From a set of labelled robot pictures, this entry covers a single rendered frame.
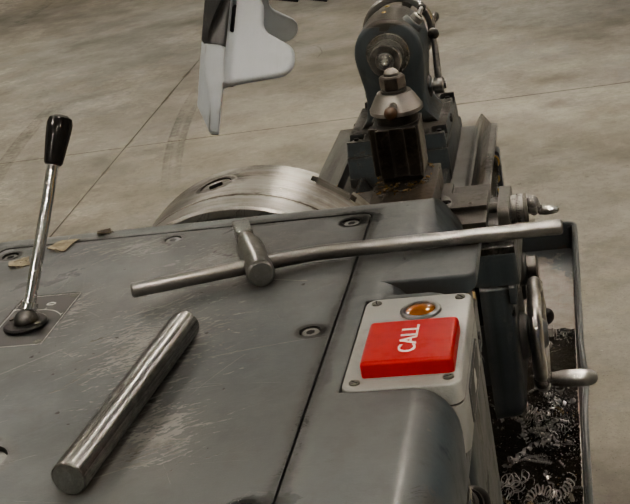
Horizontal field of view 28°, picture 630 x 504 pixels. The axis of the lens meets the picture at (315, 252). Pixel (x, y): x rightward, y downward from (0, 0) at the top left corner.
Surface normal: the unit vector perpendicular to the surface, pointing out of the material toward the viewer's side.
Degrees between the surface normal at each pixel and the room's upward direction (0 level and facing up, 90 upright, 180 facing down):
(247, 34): 56
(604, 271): 0
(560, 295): 0
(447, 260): 0
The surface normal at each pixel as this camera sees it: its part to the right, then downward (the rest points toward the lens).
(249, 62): 0.05, -0.23
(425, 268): -0.17, -0.92
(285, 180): 0.14, -0.90
